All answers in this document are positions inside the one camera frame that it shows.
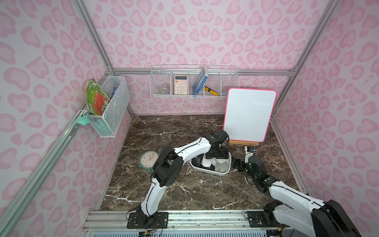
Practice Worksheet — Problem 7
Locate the grey mouse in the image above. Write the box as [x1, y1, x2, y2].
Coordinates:
[215, 163, 229, 173]

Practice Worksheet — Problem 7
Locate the white storage box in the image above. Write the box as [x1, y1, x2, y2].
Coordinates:
[189, 152, 232, 176]

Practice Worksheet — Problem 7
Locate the black mouse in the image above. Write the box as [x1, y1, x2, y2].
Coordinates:
[191, 156, 202, 167]

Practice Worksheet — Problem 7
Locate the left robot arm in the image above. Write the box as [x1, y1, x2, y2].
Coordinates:
[136, 129, 232, 223]

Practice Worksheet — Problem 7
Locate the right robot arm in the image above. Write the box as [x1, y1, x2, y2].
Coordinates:
[232, 156, 361, 237]

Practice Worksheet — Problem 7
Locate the wooden easel stand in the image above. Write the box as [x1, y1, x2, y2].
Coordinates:
[230, 140, 259, 147]

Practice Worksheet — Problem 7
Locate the yellow utility knife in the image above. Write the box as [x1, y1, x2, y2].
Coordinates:
[204, 86, 219, 96]

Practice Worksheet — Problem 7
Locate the blue book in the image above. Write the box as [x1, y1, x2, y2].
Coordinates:
[192, 66, 208, 96]

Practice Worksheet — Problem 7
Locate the pink white calculator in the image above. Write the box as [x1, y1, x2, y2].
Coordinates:
[174, 75, 188, 95]

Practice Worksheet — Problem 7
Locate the green round clock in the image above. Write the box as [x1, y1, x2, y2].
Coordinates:
[139, 151, 159, 172]

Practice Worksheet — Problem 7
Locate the clear tape roll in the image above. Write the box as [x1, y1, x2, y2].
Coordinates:
[158, 84, 171, 95]

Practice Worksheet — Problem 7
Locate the green snack bag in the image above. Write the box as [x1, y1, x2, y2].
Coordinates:
[85, 79, 111, 116]

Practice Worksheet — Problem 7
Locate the teal clip holder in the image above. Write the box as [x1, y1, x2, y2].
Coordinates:
[77, 115, 90, 126]

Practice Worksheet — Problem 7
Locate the white board pink frame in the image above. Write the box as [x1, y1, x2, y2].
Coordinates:
[223, 88, 277, 143]

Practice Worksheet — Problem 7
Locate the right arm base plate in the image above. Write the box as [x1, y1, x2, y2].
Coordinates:
[244, 211, 280, 228]

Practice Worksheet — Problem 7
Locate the white wire wall shelf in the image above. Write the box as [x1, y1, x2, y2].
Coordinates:
[149, 64, 240, 98]

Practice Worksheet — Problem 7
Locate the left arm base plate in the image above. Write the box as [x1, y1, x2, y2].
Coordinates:
[127, 212, 169, 229]

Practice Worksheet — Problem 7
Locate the white mesh wall basket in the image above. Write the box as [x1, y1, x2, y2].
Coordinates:
[87, 76, 131, 138]

